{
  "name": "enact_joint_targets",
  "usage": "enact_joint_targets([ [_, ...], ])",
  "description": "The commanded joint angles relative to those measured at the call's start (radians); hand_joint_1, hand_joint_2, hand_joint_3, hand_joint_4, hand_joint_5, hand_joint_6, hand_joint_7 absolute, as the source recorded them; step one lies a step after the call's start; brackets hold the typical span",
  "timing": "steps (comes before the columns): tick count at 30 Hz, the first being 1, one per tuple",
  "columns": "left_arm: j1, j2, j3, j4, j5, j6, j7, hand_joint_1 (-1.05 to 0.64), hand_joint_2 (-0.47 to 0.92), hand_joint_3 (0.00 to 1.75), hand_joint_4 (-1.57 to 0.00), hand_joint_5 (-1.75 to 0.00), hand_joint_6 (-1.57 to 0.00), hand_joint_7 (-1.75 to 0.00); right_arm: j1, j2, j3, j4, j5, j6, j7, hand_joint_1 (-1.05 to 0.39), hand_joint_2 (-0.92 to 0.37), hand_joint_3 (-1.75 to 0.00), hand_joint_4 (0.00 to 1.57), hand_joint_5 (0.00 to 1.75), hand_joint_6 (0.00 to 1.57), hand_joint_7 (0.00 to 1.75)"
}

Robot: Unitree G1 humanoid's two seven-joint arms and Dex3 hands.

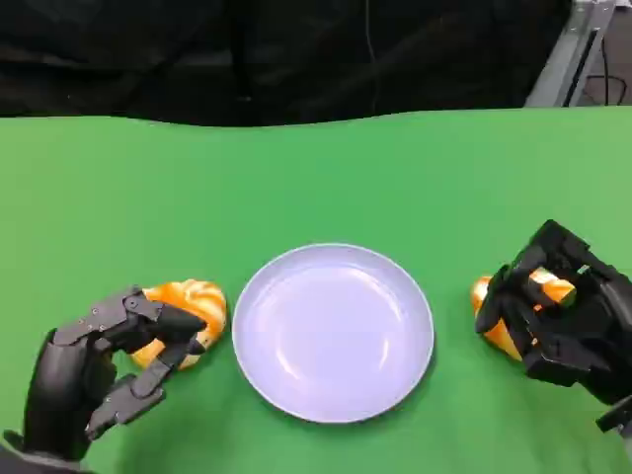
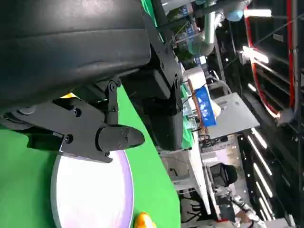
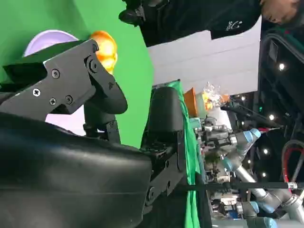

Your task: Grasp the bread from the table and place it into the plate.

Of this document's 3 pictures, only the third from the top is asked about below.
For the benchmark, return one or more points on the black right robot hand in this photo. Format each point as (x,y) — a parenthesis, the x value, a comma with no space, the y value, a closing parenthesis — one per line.
(71,171)

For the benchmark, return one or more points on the orange and white bread roll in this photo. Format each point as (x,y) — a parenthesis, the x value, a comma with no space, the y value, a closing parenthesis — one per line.
(107,47)

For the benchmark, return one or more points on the lilac plate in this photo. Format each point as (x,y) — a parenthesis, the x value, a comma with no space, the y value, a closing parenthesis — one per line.
(47,40)

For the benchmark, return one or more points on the orange container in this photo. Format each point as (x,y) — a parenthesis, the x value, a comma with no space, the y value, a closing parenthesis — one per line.
(191,102)

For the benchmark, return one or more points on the green cloth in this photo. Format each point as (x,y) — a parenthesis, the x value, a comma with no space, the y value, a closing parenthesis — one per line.
(71,14)

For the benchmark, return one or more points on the white cylinder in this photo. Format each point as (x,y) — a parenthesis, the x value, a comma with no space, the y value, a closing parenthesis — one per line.
(221,116)

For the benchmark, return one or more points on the clear plastic bag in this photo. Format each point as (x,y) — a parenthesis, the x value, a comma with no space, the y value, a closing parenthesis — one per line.
(213,95)

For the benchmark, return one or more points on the black rod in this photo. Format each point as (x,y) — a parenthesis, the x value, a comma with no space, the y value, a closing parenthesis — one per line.
(237,185)

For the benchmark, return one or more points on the round ceiling light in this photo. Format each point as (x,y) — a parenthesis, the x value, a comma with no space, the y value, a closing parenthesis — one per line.
(266,151)
(281,66)
(263,174)
(270,116)

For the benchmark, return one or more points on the person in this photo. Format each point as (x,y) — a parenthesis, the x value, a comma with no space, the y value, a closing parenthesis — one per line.
(190,19)

